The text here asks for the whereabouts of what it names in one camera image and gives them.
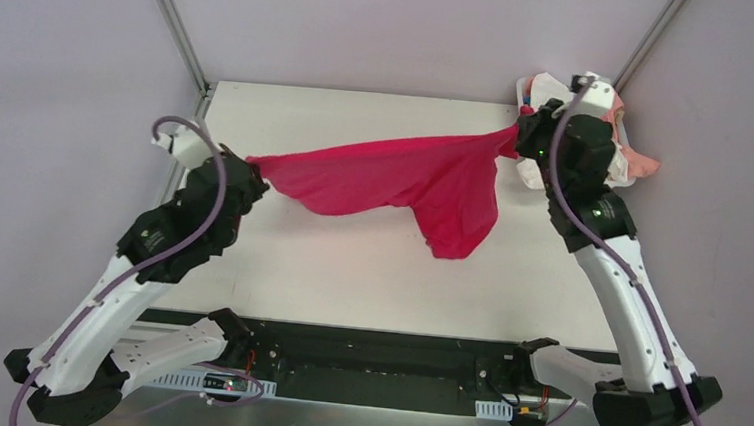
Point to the white crumpled t shirt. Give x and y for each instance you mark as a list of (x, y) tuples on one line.
[(545, 90)]

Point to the aluminium corner post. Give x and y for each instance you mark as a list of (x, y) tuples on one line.
[(181, 39), (669, 12)]

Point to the left aluminium corner post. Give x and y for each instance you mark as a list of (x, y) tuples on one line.
[(181, 39)]

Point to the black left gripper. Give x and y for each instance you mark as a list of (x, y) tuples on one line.
[(248, 181)]

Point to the right white slotted cable duct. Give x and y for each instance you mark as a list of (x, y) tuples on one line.
[(496, 411)]

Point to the left white slotted cable duct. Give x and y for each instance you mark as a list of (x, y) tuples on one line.
[(214, 383)]

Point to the peach crumpled t shirt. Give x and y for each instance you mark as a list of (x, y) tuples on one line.
[(630, 165)]

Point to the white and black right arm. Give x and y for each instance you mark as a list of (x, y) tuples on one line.
[(654, 383)]

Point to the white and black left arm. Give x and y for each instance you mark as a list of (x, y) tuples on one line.
[(83, 371)]

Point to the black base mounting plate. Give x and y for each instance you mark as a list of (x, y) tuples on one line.
[(388, 370)]

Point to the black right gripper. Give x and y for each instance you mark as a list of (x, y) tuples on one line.
[(529, 133)]

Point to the white slotted cable duct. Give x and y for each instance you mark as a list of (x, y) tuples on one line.
[(496, 411), (214, 383)]

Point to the right aluminium corner post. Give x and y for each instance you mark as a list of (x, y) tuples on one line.
[(669, 12)]

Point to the magenta t shirt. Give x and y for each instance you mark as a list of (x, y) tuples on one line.
[(448, 182)]

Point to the white plastic laundry basket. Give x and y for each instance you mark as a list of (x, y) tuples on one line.
[(525, 96)]

